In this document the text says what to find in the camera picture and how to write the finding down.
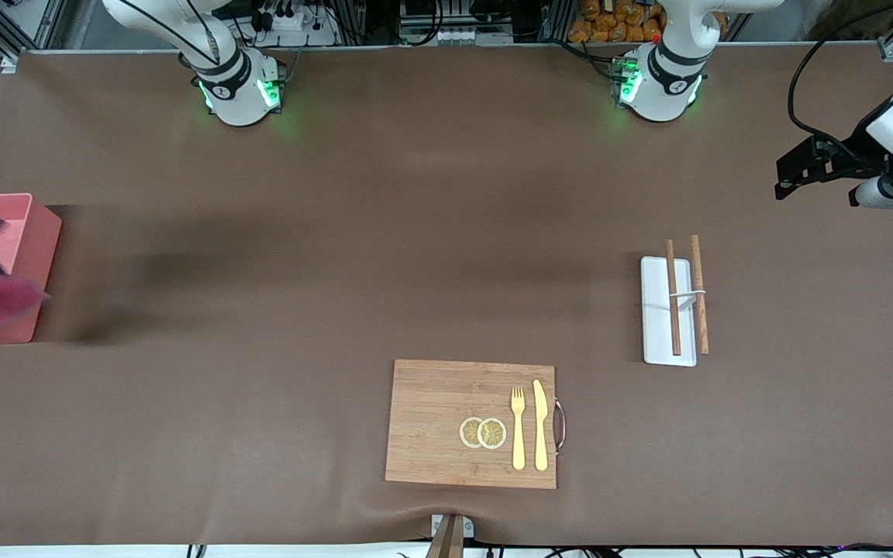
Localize white towel rack base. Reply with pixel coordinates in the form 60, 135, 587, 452
640, 256, 698, 367

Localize camera mount post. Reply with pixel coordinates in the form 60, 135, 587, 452
425, 514, 475, 558

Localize bamboo cutting board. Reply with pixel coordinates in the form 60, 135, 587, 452
384, 359, 567, 491

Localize pink box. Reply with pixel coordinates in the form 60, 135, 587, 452
0, 193, 62, 346

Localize grey electronics box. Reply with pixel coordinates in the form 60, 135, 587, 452
398, 0, 515, 46

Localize white power strip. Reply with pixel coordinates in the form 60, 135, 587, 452
249, 4, 339, 47

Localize wooden rack rod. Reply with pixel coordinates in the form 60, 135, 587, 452
665, 239, 682, 357
689, 234, 710, 356

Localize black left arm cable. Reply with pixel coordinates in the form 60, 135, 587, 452
788, 0, 893, 152

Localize orange snack bags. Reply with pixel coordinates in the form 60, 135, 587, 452
568, 0, 664, 44

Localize yellow fork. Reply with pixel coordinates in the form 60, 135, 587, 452
510, 385, 527, 471

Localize yellow knife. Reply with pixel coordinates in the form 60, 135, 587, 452
532, 379, 550, 472

